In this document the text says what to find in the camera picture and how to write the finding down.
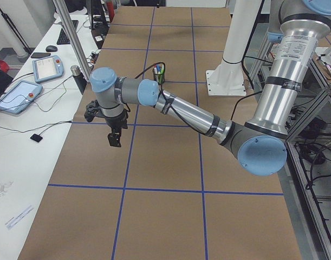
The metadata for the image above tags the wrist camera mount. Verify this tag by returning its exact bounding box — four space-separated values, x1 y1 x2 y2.
84 100 105 122

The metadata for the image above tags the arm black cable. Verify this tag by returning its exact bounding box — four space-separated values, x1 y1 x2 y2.
135 61 206 135

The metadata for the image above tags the black computer mouse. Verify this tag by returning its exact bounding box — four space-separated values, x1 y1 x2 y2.
46 45 58 53

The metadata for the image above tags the black keyboard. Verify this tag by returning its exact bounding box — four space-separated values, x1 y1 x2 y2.
56 19 80 46

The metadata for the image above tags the black mesh pen cup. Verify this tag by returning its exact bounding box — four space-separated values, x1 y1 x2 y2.
153 63 165 85

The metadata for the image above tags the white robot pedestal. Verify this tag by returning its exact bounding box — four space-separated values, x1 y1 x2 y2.
206 0 263 96

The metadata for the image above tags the aluminium frame post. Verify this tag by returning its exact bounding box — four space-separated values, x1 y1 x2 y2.
53 0 91 82

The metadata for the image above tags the small black square device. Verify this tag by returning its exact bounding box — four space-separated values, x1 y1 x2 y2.
30 134 43 142

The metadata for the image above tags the near teach pendant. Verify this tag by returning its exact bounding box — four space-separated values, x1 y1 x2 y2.
0 80 43 114

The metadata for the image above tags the steel water bottle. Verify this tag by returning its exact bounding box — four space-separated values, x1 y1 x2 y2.
70 65 87 94

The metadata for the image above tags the far teach pendant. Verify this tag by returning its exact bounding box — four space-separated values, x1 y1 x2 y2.
32 55 64 83

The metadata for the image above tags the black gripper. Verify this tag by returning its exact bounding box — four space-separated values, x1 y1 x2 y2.
105 109 128 147

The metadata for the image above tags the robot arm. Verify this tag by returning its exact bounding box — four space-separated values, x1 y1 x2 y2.
85 1 331 176

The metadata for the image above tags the teach pendant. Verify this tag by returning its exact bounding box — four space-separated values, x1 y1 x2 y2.
0 80 43 114
32 55 64 83

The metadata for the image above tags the black phone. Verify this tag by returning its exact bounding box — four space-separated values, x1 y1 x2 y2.
30 52 51 59

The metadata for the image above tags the aluminium frame rack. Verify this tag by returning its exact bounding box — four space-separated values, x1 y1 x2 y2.
250 39 331 259

